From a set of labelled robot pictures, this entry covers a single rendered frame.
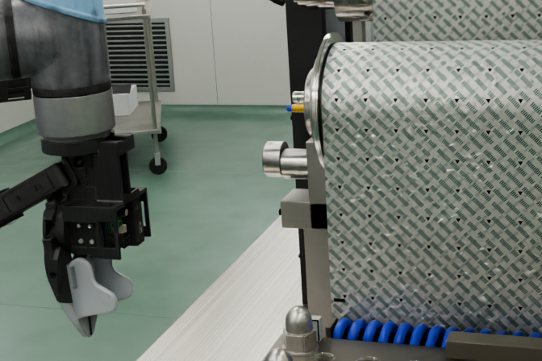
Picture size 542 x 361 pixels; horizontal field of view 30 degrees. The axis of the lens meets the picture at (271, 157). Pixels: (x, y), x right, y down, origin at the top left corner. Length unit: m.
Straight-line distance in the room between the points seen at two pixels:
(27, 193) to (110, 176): 0.09
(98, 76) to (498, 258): 0.42
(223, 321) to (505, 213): 0.54
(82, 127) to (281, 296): 0.60
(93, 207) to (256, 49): 6.04
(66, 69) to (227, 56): 6.13
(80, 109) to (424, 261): 0.37
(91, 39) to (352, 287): 0.36
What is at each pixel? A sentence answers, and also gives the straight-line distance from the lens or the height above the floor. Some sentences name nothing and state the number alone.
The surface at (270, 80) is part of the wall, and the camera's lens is 6.99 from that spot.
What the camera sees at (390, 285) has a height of 1.08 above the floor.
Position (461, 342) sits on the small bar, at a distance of 0.98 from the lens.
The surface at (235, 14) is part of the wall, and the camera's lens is 7.00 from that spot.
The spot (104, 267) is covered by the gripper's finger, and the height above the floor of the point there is 1.11.
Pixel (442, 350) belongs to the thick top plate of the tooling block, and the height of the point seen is 1.03.
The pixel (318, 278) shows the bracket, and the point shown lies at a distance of 1.15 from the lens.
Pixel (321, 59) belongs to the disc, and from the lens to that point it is 1.01.
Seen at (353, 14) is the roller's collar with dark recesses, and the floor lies 1.31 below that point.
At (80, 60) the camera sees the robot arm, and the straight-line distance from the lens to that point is 0.95.
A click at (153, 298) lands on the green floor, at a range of 3.93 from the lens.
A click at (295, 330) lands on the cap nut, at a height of 1.06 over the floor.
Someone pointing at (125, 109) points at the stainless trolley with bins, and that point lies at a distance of 6.02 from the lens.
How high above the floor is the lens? 1.46
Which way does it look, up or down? 15 degrees down
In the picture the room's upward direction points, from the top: 4 degrees counter-clockwise
